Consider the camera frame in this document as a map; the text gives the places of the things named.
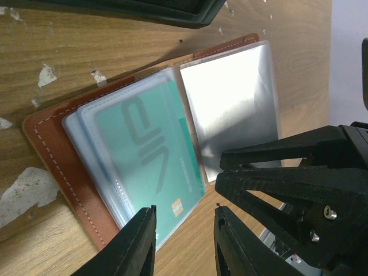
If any brown leather card holder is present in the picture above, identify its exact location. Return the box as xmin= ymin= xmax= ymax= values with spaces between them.
xmin=22 ymin=33 xmax=280 ymax=250

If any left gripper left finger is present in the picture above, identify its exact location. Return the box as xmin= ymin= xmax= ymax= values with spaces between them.
xmin=73 ymin=205 xmax=156 ymax=275

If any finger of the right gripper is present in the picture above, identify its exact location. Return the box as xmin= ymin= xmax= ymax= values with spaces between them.
xmin=215 ymin=168 xmax=367 ymax=270
xmin=220 ymin=125 xmax=351 ymax=173

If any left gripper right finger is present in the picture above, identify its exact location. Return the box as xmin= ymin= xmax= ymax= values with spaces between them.
xmin=214 ymin=206 xmax=302 ymax=276

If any green credit card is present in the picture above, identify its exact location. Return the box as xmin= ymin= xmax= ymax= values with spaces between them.
xmin=80 ymin=78 xmax=204 ymax=247

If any black bin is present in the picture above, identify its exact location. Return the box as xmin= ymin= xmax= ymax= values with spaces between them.
xmin=1 ymin=0 xmax=225 ymax=29

